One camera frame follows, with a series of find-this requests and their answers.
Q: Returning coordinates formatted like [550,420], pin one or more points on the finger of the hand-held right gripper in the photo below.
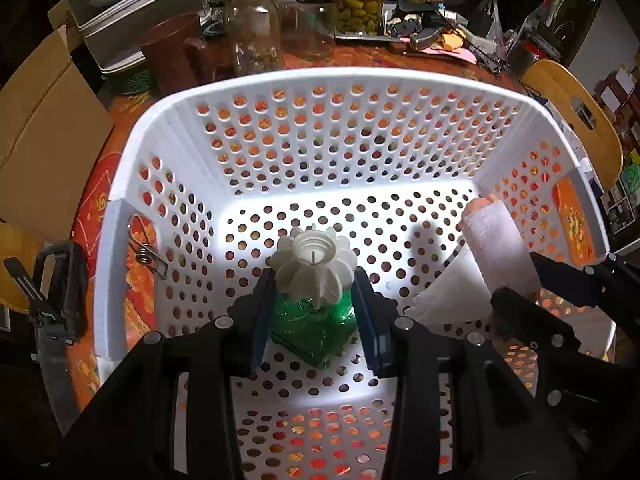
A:
[600,285]
[535,320]

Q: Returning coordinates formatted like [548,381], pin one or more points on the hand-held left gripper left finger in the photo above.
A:
[262,325]

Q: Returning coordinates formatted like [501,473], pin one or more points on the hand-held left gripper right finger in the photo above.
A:
[372,330]

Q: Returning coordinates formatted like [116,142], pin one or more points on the green plastic packet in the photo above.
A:
[310,330]

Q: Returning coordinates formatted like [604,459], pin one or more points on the pale ribbed pumpkin-shaped toy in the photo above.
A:
[312,260]

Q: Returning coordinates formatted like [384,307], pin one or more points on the white towel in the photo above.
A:
[500,245]

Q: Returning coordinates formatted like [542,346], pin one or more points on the white perforated plastic basket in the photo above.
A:
[350,85]

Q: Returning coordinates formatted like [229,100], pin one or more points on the white shelf of boxes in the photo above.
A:
[625,110]

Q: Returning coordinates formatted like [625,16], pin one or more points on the wooden chair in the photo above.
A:
[15,260]
[560,90]

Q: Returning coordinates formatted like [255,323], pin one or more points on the red printed tablecloth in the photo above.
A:
[90,220]

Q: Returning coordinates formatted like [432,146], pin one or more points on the black clamp phone holder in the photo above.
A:
[60,285]

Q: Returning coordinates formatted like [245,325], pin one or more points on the small green woven basket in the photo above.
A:
[130,82]

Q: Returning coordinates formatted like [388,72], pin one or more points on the clear plastic bag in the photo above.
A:
[490,25]

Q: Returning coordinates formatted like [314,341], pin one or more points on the open cardboard box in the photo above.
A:
[45,145]

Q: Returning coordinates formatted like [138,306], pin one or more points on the brown plastic mug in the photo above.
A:
[170,55]

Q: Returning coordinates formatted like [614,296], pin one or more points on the flat metal tray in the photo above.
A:
[365,37]

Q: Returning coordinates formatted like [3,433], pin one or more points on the clutter of small tools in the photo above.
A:
[435,35]

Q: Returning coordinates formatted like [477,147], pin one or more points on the glass jar green lid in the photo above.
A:
[252,25]

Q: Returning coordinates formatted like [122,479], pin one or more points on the glass jar black lid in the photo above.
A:
[315,25]

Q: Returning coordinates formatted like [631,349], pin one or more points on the grey stacked tray organizer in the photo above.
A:
[130,15]

